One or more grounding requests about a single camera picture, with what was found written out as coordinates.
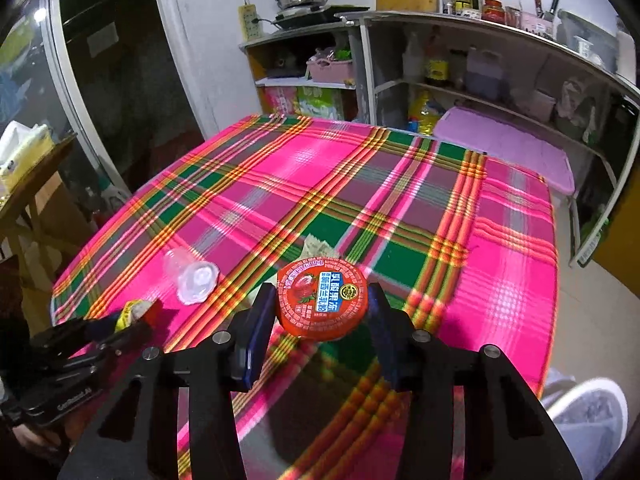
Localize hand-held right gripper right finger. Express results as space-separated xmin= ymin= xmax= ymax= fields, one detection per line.
xmin=367 ymin=282 xmax=583 ymax=480

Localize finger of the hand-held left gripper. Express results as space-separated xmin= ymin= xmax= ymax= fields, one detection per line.
xmin=30 ymin=315 xmax=122 ymax=357
xmin=95 ymin=321 xmax=154 ymax=362

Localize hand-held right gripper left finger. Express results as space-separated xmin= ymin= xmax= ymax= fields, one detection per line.
xmin=57 ymin=282 xmax=278 ymax=480

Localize yellow candy wrapper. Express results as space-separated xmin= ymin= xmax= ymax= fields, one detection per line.
xmin=114 ymin=299 xmax=156 ymax=333

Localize red jelly cup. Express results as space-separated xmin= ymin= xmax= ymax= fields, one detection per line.
xmin=275 ymin=256 xmax=370 ymax=342

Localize clear plastic cup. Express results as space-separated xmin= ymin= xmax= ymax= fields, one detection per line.
xmin=164 ymin=247 xmax=221 ymax=306

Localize pale torn wrapper scrap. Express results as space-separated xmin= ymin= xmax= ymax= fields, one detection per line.
xmin=302 ymin=234 xmax=338 ymax=261

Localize white round trash bin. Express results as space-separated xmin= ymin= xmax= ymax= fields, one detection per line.
xmin=540 ymin=377 xmax=630 ymax=480

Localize person's left hand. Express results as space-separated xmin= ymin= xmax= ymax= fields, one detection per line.
xmin=7 ymin=410 xmax=81 ymax=453

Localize pink plaid tablecloth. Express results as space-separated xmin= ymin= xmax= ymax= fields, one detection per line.
xmin=50 ymin=112 xmax=558 ymax=480

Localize wooden side table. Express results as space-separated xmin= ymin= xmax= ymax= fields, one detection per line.
xmin=0 ymin=132 xmax=96 ymax=261

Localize yellow tissue box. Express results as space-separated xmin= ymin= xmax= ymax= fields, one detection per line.
xmin=0 ymin=121 xmax=55 ymax=188

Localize clear plastic bin liner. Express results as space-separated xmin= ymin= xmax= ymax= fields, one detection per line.
xmin=542 ymin=367 xmax=620 ymax=480

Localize white storage box pink lid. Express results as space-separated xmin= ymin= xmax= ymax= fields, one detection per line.
xmin=432 ymin=106 xmax=576 ymax=196

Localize yellow cooking oil bottle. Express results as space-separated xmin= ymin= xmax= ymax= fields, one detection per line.
xmin=407 ymin=91 xmax=446 ymax=135

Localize green printed package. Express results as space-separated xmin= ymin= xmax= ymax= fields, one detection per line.
xmin=296 ymin=86 xmax=346 ymax=121

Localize pink printed package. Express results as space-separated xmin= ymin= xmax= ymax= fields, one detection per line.
xmin=262 ymin=86 xmax=298 ymax=116

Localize yellow wooden door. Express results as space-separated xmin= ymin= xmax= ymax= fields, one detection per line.
xmin=590 ymin=200 xmax=640 ymax=281

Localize pink plastic basket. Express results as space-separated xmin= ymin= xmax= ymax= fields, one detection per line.
xmin=306 ymin=50 xmax=356 ymax=83

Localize large soy sauce bottle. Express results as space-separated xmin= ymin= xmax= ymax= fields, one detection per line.
xmin=425 ymin=27 xmax=451 ymax=87

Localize purple plastic jug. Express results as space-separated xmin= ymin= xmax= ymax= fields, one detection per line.
xmin=465 ymin=47 xmax=503 ymax=101

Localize small plastic bucket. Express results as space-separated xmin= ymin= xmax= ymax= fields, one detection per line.
xmin=517 ymin=87 xmax=557 ymax=121

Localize white plastic bottle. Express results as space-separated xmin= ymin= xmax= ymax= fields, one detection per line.
xmin=402 ymin=30 xmax=426 ymax=81

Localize glass sliding door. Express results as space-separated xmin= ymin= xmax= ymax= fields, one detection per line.
xmin=0 ymin=0 xmax=211 ymax=211

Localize small white shelf unit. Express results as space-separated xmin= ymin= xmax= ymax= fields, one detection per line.
xmin=239 ymin=25 xmax=363 ymax=123

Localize crumpled plastic bags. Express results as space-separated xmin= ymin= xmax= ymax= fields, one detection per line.
xmin=555 ymin=77 xmax=596 ymax=121

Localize large white shelf unit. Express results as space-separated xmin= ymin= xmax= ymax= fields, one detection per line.
xmin=335 ymin=10 xmax=640 ymax=268

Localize yellowed power strip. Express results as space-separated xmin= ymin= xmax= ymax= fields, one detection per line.
xmin=239 ymin=4 xmax=265 ymax=43

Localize black induction cooker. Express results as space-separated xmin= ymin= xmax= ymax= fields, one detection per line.
xmin=274 ymin=5 xmax=371 ymax=31

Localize pink knife holder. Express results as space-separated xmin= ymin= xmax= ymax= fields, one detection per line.
xmin=520 ymin=12 xmax=556 ymax=36

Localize clear plastic container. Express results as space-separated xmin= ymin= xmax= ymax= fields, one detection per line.
xmin=557 ymin=10 xmax=621 ymax=68

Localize white electric kettle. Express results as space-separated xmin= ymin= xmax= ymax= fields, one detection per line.
xmin=615 ymin=15 xmax=640 ymax=86

